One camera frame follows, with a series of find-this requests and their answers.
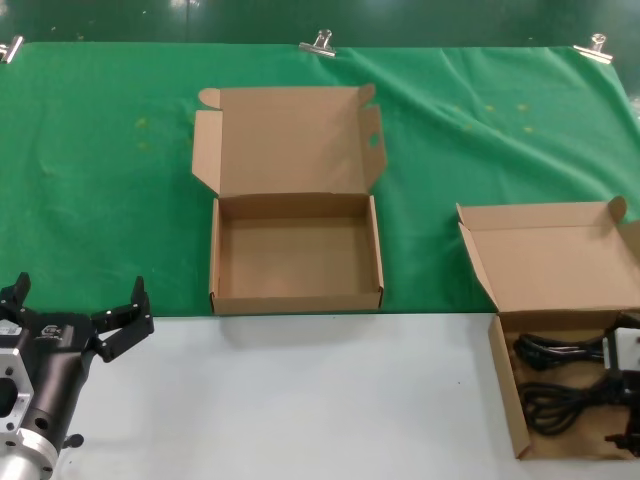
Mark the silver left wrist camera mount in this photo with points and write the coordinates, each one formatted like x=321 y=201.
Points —
x=15 y=360

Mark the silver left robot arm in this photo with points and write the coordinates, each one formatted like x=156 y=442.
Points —
x=25 y=457

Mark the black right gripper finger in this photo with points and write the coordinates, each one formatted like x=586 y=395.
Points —
x=627 y=442

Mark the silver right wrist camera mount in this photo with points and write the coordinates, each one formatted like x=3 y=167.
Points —
x=625 y=350

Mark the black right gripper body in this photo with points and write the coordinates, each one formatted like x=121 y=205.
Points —
x=630 y=387

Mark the open cardboard box with hole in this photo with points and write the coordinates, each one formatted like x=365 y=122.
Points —
x=295 y=145

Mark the green table cloth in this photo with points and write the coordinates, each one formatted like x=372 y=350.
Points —
x=100 y=200

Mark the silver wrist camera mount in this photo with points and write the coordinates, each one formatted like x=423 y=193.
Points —
x=625 y=350
x=15 y=360

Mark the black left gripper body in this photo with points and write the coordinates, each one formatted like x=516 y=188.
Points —
x=55 y=360

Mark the silver binder clip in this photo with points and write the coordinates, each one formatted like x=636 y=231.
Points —
x=595 y=52
x=317 y=48
x=12 y=50

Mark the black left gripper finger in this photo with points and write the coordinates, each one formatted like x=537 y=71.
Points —
x=125 y=325
x=15 y=300

